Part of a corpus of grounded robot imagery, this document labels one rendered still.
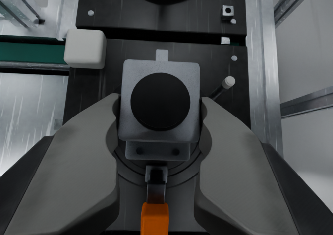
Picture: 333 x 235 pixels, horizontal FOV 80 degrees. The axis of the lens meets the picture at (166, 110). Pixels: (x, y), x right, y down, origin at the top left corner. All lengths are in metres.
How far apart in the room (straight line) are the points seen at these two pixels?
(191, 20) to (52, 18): 0.20
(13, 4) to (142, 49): 0.16
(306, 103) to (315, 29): 0.25
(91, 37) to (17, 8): 0.09
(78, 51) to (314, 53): 0.44
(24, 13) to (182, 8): 0.21
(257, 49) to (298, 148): 0.21
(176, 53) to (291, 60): 0.27
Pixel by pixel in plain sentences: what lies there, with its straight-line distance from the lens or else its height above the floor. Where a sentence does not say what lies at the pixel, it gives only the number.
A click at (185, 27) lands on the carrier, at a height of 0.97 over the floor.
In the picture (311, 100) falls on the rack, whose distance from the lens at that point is 0.32.
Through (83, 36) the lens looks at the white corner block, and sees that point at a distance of 0.28.
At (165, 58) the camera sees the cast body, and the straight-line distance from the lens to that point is 0.16.
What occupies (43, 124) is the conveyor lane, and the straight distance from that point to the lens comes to 0.35.
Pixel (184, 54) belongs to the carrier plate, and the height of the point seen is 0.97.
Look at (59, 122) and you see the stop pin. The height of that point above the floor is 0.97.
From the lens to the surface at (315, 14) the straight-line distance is 0.56.
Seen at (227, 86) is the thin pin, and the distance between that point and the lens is 0.17.
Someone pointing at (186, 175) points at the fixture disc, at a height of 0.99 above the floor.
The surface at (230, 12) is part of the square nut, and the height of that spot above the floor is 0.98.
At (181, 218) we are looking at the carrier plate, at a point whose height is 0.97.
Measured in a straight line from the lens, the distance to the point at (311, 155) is 0.46.
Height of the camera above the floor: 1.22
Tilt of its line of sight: 79 degrees down
